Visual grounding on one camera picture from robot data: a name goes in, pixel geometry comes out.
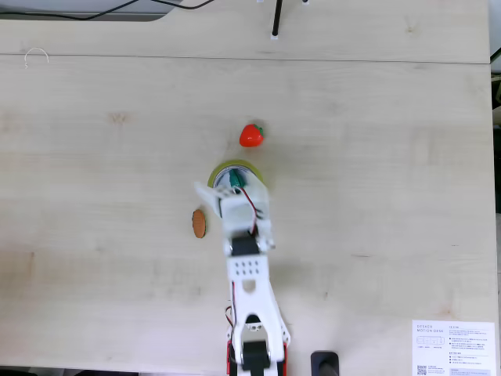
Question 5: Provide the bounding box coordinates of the clear packing tape roll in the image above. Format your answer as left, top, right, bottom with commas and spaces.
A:
207, 158, 269, 197

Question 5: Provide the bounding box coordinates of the red toy strawberry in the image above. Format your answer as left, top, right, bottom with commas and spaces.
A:
239, 123, 266, 149

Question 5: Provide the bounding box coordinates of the black cable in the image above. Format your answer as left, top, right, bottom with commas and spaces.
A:
0, 0, 216, 20

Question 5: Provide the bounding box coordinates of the green toy cucumber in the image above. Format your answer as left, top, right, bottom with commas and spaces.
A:
228, 168, 247, 190

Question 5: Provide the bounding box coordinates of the thin black camera stand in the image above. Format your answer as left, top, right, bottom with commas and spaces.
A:
269, 0, 285, 42

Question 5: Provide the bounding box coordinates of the grey board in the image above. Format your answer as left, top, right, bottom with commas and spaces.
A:
0, 0, 183, 23

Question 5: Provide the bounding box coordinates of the brown toy bread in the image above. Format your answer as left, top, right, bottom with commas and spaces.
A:
191, 208, 208, 239

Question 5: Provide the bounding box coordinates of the thin white wire loop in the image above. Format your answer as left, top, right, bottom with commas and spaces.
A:
23, 46, 51, 69

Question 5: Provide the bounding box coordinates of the black clamp pole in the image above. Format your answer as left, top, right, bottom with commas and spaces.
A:
310, 350, 340, 376

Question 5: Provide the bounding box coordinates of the white printed paper sheet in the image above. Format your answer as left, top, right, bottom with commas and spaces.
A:
411, 320, 496, 376

